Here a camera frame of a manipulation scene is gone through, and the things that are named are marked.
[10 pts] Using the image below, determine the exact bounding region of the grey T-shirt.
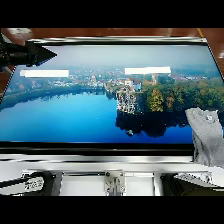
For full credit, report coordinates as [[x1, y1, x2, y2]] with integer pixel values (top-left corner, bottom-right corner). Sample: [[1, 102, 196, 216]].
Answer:
[[184, 106, 224, 168]]

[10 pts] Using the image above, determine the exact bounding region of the silver frame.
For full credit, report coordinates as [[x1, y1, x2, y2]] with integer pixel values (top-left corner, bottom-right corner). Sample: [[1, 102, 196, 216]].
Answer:
[[0, 35, 224, 197]]

